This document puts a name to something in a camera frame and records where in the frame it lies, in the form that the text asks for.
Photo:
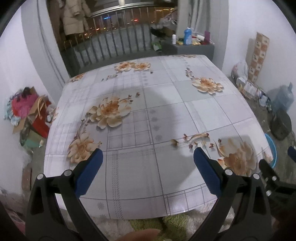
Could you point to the beige hanging coat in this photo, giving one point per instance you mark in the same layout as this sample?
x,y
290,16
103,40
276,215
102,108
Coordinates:
x,y
75,13

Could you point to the blue detergent bottle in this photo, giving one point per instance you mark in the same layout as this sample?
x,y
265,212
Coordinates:
x,y
187,36

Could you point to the teal gold gift bag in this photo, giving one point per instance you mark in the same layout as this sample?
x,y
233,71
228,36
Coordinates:
x,y
30,139

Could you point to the patterned tall carton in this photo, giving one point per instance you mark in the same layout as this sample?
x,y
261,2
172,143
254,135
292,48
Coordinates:
x,y
259,54

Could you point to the grey left curtain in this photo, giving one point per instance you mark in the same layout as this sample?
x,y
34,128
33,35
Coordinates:
x,y
49,42

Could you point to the metal balcony railing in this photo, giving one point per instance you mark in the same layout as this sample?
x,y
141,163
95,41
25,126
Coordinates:
x,y
116,32

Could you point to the purple cup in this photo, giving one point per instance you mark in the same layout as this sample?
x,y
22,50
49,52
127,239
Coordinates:
x,y
207,37

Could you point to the person's left hand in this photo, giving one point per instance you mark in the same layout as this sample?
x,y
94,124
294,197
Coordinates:
x,y
141,235

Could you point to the black electric heater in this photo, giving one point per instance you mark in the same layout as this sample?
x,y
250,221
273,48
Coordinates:
x,y
281,125

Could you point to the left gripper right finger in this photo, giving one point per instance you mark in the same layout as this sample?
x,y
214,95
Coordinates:
x,y
253,218

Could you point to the white plastic bag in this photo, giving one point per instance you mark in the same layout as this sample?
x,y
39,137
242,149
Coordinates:
x,y
240,70

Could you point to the green fuzzy blanket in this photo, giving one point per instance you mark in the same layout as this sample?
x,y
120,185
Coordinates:
x,y
173,227

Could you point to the pink clothing bundle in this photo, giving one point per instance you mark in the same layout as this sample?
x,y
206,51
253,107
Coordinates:
x,y
22,104

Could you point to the blue water jug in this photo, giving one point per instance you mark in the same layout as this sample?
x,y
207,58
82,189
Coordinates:
x,y
283,99

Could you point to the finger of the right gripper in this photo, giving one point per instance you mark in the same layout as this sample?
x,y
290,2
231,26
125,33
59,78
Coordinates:
x,y
291,152
267,172

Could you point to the blue plastic basin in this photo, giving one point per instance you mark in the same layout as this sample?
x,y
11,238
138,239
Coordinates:
x,y
273,151

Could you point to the brown cardboard box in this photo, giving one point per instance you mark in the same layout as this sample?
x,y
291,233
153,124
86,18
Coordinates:
x,y
21,124

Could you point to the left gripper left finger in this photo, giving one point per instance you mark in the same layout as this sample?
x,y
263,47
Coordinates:
x,y
44,220

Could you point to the white spray bottle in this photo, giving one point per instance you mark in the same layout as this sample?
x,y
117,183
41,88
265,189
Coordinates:
x,y
174,39

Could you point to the grey curtain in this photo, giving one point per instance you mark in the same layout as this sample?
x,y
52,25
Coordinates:
x,y
194,15
49,42

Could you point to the grey right curtain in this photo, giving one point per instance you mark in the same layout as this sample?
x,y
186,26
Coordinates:
x,y
194,15

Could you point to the grey cabinet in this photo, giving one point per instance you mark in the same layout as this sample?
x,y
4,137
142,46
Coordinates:
x,y
170,49

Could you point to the red brick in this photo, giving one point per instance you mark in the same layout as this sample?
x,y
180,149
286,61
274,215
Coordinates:
x,y
26,178

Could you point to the red gift bag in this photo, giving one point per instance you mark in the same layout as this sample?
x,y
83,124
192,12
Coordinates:
x,y
41,120

